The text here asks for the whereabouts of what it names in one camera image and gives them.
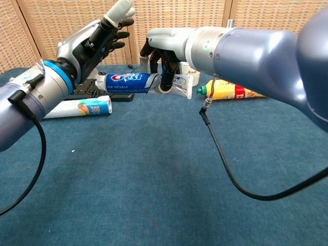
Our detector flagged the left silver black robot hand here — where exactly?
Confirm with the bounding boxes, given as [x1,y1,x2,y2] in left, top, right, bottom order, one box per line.
[56,0,136,85]

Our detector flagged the white paper cup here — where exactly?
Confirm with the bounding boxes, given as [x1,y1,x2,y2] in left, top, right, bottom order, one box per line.
[179,61,201,87]

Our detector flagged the blue and white toothpaste tube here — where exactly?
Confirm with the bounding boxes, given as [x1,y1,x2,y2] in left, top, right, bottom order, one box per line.
[95,72,194,100]

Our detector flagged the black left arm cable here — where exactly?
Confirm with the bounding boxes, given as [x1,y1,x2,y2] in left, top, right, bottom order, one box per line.
[0,73,47,216]

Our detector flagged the white plastic bag roll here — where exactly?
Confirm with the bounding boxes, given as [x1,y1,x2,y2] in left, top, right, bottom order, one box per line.
[42,95,113,120]

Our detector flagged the black computer keyboard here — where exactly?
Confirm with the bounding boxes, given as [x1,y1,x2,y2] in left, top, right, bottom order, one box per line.
[65,78,135,102]

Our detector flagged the yellow bottle with green cap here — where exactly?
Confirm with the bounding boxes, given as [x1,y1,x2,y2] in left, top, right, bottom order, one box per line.
[196,79,267,101]

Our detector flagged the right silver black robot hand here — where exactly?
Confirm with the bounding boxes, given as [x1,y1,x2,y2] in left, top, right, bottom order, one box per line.
[139,27,198,92]

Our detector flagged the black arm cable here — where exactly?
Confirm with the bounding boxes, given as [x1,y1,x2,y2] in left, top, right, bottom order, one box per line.
[0,73,47,216]
[199,76,328,201]

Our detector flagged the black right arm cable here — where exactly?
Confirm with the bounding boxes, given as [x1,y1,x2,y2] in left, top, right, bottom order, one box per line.
[199,76,328,201]

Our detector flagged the blue tablecloth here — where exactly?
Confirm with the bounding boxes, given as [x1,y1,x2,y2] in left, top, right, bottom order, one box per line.
[0,64,328,246]

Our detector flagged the woven folding screen panel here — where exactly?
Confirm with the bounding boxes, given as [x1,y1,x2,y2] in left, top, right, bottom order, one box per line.
[125,0,233,65]
[16,0,133,68]
[0,0,45,74]
[222,0,328,34]

